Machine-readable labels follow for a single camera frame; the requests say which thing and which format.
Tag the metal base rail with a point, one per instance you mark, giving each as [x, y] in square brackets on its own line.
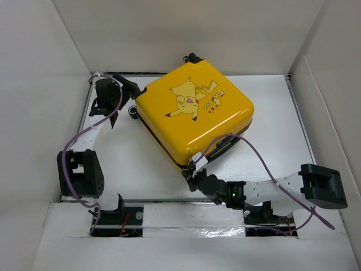
[155, 220]

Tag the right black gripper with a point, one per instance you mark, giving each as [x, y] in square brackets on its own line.
[191, 177]

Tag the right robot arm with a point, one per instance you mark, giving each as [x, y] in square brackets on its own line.
[312, 186]

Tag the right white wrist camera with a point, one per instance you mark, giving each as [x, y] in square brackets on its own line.
[198, 161]

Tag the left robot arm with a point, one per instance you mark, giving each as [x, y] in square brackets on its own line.
[80, 173]

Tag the yellow Pikachu suitcase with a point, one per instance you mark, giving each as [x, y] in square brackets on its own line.
[193, 109]

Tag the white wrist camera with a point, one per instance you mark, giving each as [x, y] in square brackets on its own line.
[94, 75]
[198, 161]

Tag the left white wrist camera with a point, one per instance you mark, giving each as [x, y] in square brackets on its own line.
[94, 75]

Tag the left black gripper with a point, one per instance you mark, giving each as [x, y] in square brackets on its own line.
[127, 87]

